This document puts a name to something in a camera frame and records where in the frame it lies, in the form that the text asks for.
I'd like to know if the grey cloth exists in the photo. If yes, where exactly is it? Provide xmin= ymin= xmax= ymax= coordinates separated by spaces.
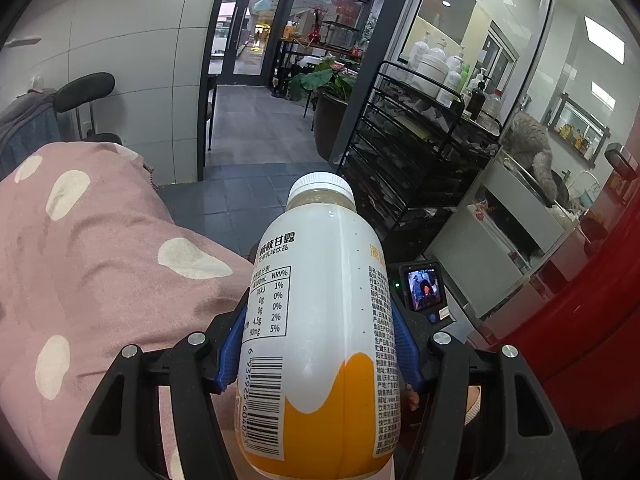
xmin=0 ymin=87 xmax=63 ymax=181

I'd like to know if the potted green plant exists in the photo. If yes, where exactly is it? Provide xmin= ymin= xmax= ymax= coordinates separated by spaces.
xmin=287 ymin=57 xmax=361 ymax=163

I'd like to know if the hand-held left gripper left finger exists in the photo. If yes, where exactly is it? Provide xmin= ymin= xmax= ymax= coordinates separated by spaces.
xmin=59 ymin=305 xmax=249 ymax=480

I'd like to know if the red trash bin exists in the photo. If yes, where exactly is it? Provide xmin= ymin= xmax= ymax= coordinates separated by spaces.
xmin=465 ymin=142 xmax=640 ymax=433

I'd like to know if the pink spotted blanket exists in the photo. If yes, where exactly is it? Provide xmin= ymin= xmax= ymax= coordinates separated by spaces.
xmin=0 ymin=142 xmax=256 ymax=480

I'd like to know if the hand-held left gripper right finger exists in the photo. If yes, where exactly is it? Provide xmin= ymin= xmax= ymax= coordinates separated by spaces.
xmin=392 ymin=300 xmax=583 ymax=480

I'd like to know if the black display table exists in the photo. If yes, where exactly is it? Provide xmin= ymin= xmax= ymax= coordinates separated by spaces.
xmin=277 ymin=20 xmax=363 ymax=98

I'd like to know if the black wire rack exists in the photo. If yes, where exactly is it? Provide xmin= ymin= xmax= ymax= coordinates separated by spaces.
xmin=335 ymin=60 xmax=503 ymax=246

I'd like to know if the white and orange drink bottle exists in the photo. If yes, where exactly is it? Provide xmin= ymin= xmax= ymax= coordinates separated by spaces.
xmin=235 ymin=171 xmax=403 ymax=478

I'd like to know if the glass double door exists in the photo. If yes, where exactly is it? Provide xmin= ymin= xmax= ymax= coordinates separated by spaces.
xmin=207 ymin=0 xmax=293 ymax=86

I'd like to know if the shelf with small bottles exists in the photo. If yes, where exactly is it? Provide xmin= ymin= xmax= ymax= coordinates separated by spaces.
xmin=547 ymin=92 xmax=612 ymax=168

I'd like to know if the white box cabinet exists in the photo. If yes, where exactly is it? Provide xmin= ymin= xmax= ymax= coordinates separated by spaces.
xmin=425 ymin=160 xmax=581 ymax=318

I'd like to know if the row of white pump bottles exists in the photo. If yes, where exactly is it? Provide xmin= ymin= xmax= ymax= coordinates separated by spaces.
xmin=407 ymin=30 xmax=471 ymax=107

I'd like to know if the grey cat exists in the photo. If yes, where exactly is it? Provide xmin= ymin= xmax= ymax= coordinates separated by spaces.
xmin=500 ymin=111 xmax=558 ymax=208

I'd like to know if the black office chair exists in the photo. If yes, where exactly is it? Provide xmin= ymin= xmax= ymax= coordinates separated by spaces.
xmin=55 ymin=72 xmax=123 ymax=146

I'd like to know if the clear plastic bottle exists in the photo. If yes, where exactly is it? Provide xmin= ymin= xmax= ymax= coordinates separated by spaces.
xmin=481 ymin=89 xmax=503 ymax=128

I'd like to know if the dark pump bottle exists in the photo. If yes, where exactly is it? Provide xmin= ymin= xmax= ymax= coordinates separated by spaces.
xmin=465 ymin=72 xmax=487 ymax=120

